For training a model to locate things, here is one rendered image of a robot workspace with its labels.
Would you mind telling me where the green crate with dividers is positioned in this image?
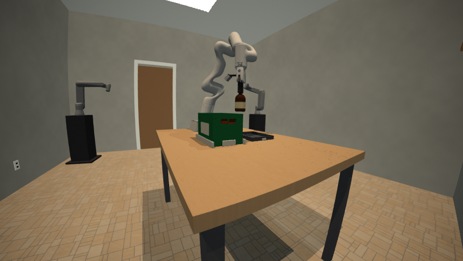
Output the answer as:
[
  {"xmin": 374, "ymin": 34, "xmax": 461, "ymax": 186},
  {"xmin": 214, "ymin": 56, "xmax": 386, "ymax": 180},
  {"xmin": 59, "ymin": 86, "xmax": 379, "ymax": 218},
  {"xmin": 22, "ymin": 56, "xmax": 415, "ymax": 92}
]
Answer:
[{"xmin": 198, "ymin": 113, "xmax": 243, "ymax": 147}]

